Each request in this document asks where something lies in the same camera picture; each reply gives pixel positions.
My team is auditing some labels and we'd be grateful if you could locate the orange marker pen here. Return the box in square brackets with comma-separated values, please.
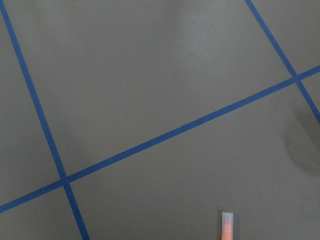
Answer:
[221, 211, 234, 240]

